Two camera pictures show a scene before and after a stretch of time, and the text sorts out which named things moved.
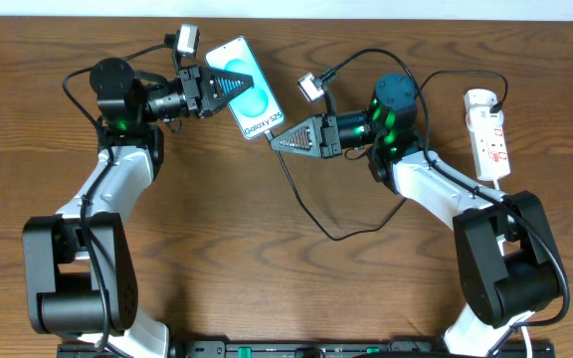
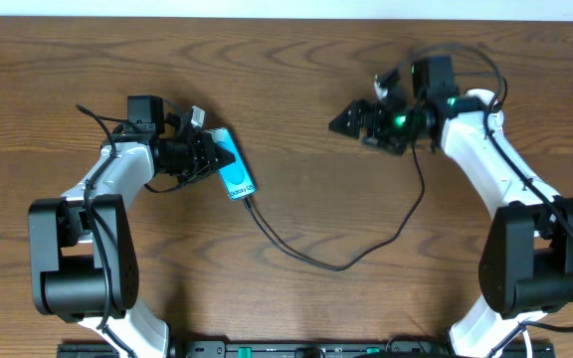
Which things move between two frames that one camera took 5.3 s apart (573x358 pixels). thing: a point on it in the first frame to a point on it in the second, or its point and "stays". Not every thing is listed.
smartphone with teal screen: (256, 111) to (236, 176)
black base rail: (316, 349) stays
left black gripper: (193, 91) to (203, 155)
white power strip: (477, 104) stays
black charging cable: (371, 228) to (377, 250)
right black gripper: (322, 136) to (375, 127)
